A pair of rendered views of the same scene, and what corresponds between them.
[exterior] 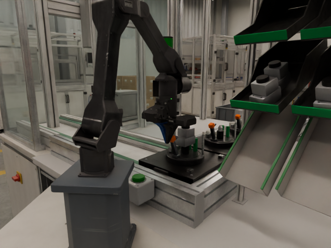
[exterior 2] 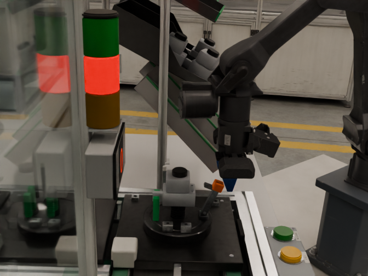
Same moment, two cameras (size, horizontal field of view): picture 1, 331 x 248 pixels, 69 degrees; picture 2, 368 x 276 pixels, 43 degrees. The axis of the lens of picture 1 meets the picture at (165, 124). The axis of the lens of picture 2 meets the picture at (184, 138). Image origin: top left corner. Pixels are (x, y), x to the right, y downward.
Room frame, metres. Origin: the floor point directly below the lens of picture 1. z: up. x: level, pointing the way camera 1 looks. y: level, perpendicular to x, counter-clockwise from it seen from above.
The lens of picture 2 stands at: (1.38, 0.53, 1.50)
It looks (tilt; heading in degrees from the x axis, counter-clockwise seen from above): 23 degrees down; 227
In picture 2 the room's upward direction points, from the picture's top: 3 degrees clockwise
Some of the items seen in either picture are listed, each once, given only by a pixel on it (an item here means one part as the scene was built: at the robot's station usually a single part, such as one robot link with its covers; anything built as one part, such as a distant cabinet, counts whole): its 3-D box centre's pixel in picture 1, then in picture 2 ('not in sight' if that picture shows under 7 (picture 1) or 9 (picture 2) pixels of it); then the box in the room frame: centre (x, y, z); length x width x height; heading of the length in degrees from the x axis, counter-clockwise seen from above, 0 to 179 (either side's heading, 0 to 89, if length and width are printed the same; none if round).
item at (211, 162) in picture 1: (184, 160); (177, 228); (0.82, -0.07, 0.96); 0.24 x 0.24 x 0.02; 49
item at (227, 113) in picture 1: (247, 117); not in sight; (2.77, -0.96, 0.73); 0.62 x 0.42 x 0.23; 49
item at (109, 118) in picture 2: not in sight; (102, 107); (1.04, -0.01, 1.28); 0.05 x 0.05 x 0.05
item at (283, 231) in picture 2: (138, 179); (282, 234); (0.67, 0.08, 0.96); 0.04 x 0.04 x 0.02
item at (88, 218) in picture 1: (99, 210); (356, 224); (0.51, 0.16, 0.96); 0.15 x 0.15 x 0.20; 86
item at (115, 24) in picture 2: (167, 45); (99, 35); (1.04, -0.01, 1.38); 0.05 x 0.05 x 0.05
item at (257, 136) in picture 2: (157, 111); (260, 138); (0.71, 0.02, 1.16); 0.07 x 0.07 x 0.06; 51
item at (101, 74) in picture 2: not in sight; (101, 72); (1.04, -0.01, 1.33); 0.05 x 0.05 x 0.05
